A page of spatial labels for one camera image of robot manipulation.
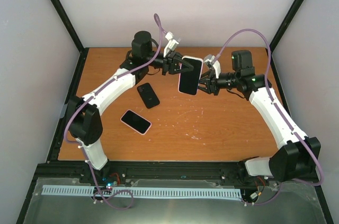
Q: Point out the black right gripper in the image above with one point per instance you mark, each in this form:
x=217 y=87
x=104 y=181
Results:
x=211 y=84

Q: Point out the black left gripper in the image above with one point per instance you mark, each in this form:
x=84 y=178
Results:
x=171 y=62

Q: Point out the black phone case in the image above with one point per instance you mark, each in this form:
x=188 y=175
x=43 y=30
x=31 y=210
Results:
x=148 y=95

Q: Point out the blue smartphone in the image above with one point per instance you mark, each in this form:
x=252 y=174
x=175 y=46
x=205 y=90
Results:
x=188 y=82

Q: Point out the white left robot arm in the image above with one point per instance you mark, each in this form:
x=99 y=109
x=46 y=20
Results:
x=83 y=114

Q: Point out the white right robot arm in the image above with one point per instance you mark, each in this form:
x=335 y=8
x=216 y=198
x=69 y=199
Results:
x=297 y=153

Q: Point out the pink cased smartphone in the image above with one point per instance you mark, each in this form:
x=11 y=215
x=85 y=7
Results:
x=135 y=122

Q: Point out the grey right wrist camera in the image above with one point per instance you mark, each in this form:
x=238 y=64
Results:
x=213 y=65

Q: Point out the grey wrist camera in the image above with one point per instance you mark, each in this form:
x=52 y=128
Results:
x=213 y=65
x=171 y=45

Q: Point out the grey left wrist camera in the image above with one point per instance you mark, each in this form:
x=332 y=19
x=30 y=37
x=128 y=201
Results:
x=171 y=45

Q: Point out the black frame post left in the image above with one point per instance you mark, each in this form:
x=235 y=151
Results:
x=68 y=25

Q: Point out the black frame post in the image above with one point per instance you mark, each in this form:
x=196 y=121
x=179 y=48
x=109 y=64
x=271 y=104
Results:
x=291 y=13
x=68 y=25

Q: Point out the black frame post right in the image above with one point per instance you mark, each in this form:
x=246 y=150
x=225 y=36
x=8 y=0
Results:
x=291 y=13

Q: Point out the light blue cable duct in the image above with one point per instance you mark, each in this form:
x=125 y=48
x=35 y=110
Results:
x=148 y=192

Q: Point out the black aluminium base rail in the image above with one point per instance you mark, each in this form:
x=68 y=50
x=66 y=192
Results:
x=222 y=173

